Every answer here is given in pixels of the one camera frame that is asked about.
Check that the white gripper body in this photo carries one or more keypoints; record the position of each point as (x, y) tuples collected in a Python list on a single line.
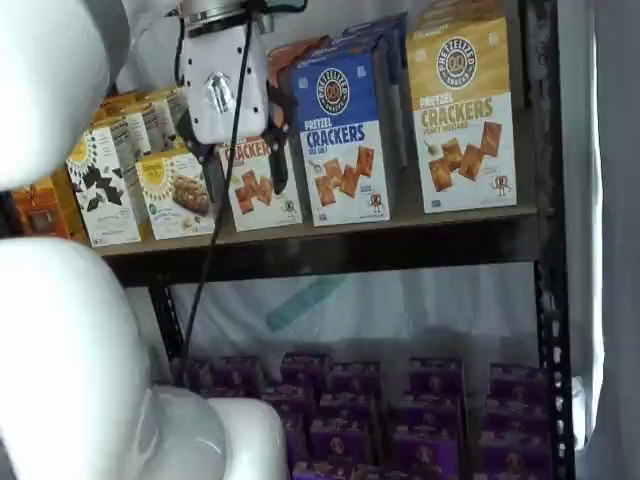
[(220, 110)]

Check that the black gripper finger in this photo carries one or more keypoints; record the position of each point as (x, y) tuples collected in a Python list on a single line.
[(281, 170), (212, 175)]

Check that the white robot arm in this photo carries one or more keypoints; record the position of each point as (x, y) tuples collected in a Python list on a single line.
[(50, 350)]

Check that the orange white pretzel crackers box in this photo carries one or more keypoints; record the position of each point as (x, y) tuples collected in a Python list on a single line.
[(305, 45), (255, 200), (282, 60)]

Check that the yellow white snack bar box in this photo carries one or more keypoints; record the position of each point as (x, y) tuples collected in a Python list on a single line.
[(177, 110), (175, 200)]

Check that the blue white pretzel crackers box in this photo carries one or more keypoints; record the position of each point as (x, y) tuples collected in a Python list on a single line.
[(340, 175), (392, 20), (365, 32)]

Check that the wooden shelf board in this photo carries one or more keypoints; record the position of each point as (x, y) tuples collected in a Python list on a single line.
[(410, 212)]

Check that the orange brown snack box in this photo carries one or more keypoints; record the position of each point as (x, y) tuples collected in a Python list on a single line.
[(40, 210)]

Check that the purple snack box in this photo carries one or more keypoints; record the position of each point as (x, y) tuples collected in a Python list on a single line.
[(512, 455), (515, 424), (375, 472), (347, 407), (430, 410), (340, 440), (287, 400), (197, 375), (436, 375), (356, 380), (295, 435), (325, 472), (237, 372), (517, 377), (305, 370), (515, 404), (425, 450)]

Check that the white backdrop sheet teal print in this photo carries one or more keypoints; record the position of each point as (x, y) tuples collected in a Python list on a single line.
[(400, 310)]

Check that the grey curtain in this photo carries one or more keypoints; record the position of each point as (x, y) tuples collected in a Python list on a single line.
[(615, 200)]

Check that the black metal shelf frame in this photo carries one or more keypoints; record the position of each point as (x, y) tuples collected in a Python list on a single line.
[(350, 255)]

